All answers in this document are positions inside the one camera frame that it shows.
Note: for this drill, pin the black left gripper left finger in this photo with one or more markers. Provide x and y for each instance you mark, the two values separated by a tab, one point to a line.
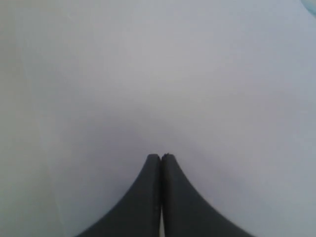
137	214

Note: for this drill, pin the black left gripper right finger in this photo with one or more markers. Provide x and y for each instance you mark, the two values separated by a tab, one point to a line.
185	212

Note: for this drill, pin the white paper sheet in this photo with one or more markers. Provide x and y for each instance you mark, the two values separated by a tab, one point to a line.
89	88

